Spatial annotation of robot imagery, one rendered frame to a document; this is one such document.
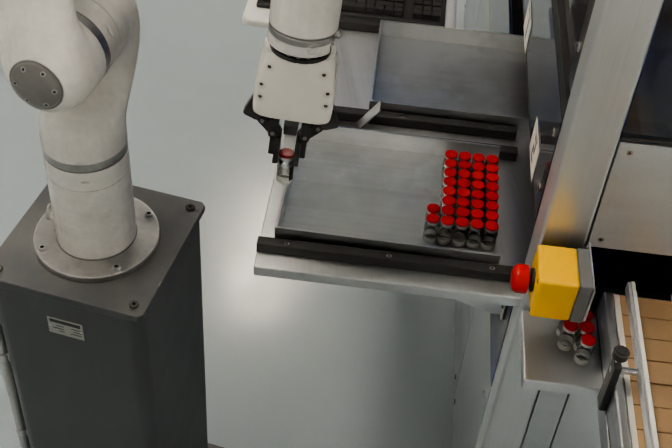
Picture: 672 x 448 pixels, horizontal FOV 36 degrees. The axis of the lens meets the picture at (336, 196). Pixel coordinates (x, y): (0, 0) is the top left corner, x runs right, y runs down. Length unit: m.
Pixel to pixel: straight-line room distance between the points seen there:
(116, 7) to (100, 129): 0.17
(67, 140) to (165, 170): 1.62
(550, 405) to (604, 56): 0.68
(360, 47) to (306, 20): 0.80
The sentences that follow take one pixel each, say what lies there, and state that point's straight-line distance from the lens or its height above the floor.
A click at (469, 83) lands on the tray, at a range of 1.95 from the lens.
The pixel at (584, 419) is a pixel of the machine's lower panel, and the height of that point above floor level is 0.62.
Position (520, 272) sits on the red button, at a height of 1.01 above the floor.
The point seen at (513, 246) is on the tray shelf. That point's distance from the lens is 1.64.
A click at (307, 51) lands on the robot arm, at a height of 1.31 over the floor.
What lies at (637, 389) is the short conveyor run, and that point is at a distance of 1.44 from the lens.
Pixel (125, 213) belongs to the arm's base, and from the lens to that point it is 1.56.
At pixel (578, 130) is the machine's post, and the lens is 1.34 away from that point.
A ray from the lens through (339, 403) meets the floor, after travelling 2.49.
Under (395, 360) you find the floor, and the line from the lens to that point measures 2.59.
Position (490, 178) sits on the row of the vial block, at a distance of 1.67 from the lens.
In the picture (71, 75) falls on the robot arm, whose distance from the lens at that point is 1.32.
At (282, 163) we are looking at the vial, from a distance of 1.37.
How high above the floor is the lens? 2.01
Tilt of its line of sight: 43 degrees down
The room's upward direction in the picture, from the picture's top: 5 degrees clockwise
